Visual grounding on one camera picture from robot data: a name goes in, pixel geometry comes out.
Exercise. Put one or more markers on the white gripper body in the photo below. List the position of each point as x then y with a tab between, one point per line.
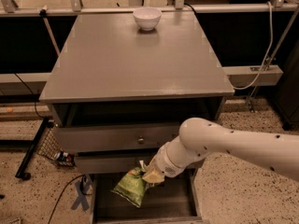
163	162

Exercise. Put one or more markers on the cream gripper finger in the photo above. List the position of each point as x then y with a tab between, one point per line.
152	174

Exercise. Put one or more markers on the green jalapeno chip bag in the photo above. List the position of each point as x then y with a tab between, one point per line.
132	187

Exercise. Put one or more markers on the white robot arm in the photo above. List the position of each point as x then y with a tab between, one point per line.
198	138

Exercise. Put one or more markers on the brass top drawer knob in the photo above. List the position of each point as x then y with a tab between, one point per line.
141	140

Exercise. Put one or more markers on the grey open bottom drawer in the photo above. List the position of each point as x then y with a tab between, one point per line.
173	202

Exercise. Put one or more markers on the grey middle drawer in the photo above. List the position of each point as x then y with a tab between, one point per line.
115	161

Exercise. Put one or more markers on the grey drawer cabinet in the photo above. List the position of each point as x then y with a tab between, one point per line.
110	72

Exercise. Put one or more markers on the grey top drawer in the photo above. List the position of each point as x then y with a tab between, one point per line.
119	137

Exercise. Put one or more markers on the grey tape cross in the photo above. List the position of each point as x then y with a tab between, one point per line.
82	188

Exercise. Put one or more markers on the small can in basket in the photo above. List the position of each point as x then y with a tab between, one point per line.
64	157

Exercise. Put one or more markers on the black metal floor bar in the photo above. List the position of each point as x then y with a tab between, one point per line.
22	173

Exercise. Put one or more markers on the white ceramic bowl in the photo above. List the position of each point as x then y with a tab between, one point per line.
147	18

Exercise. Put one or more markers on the wooden stick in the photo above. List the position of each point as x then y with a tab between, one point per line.
43	15

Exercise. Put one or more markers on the wire mesh basket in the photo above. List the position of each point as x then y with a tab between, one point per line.
49	146

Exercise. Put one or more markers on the metal railing frame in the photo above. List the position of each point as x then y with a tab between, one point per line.
124	3

